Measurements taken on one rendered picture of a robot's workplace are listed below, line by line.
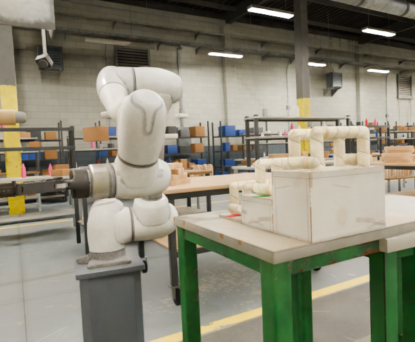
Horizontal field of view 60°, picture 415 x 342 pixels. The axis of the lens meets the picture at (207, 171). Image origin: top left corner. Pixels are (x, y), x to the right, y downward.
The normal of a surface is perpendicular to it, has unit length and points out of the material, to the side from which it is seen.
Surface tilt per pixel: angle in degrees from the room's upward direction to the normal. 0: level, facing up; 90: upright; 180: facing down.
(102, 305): 90
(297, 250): 90
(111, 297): 90
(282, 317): 90
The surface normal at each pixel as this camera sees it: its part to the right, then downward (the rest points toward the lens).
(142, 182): 0.40, 0.55
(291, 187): -0.89, 0.07
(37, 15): 0.47, 0.03
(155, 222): 0.36, 0.34
